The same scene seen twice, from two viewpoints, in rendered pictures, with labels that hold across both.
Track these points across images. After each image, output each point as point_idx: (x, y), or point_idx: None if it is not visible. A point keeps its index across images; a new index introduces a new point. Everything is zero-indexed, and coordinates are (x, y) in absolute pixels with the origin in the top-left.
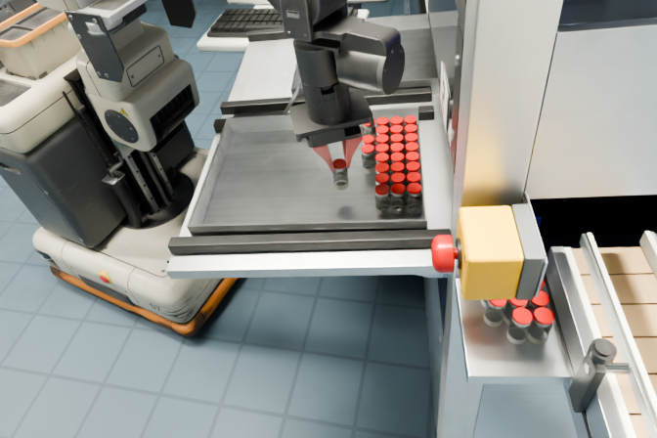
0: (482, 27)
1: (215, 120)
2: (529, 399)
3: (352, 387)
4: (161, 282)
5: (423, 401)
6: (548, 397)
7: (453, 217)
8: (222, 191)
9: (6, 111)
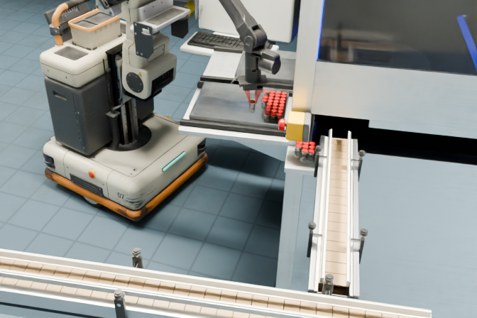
0: (297, 57)
1: (198, 81)
2: None
3: (232, 262)
4: (130, 179)
5: (274, 274)
6: None
7: None
8: (200, 108)
9: (77, 63)
